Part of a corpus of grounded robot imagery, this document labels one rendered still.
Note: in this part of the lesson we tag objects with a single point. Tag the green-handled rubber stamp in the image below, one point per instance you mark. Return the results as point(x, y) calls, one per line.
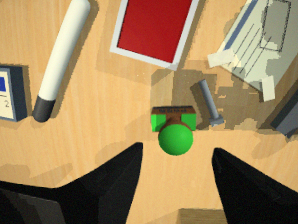
point(175, 126)

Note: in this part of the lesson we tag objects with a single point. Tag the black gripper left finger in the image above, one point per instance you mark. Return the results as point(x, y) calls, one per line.
point(102, 196)

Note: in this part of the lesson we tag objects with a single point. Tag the cream paper card taped to table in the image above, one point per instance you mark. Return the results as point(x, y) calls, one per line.
point(261, 44)

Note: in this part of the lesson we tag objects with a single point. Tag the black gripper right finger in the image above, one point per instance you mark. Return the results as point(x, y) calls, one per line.
point(249, 196)

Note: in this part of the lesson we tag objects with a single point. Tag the white cylinder with dark grey end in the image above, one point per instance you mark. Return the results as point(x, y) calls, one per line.
point(74, 20)

